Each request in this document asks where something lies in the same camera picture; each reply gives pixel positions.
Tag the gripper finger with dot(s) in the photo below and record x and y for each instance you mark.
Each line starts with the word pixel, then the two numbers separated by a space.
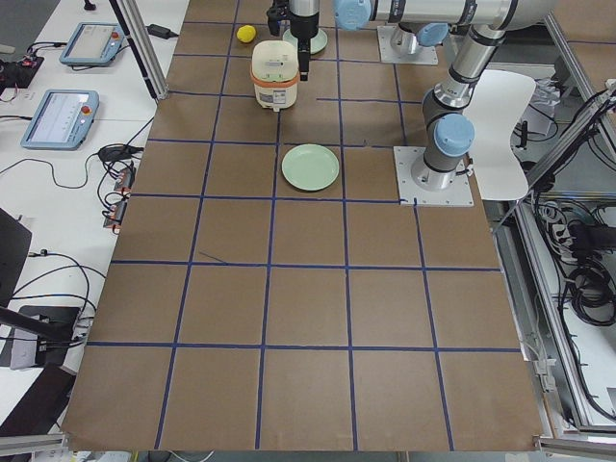
pixel 304 64

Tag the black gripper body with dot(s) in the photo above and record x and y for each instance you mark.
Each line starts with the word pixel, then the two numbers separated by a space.
pixel 304 30

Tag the white rice cooker orange handle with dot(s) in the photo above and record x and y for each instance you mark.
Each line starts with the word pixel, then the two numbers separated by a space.
pixel 274 73

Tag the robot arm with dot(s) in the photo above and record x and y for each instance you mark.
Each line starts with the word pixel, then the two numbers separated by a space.
pixel 450 135
pixel 410 38

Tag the green plate near arm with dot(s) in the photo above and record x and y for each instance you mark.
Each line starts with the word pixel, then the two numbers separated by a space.
pixel 310 167
pixel 317 43

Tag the black power adapter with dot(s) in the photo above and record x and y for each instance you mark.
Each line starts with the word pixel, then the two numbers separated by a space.
pixel 160 32

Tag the teach pendant far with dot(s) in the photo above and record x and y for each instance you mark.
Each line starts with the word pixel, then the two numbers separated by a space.
pixel 93 44

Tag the teach pendant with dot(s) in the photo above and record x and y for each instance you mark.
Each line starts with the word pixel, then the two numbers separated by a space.
pixel 93 44
pixel 62 120

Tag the power strip with plugs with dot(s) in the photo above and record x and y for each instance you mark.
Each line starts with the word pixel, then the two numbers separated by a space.
pixel 115 202

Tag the teach pendant near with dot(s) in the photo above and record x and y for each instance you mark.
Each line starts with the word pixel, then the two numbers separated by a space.
pixel 62 120

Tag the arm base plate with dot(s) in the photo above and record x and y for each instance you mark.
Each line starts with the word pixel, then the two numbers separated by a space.
pixel 418 185
pixel 428 56

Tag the aluminium frame post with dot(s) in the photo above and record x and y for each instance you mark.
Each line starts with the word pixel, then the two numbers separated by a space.
pixel 129 18

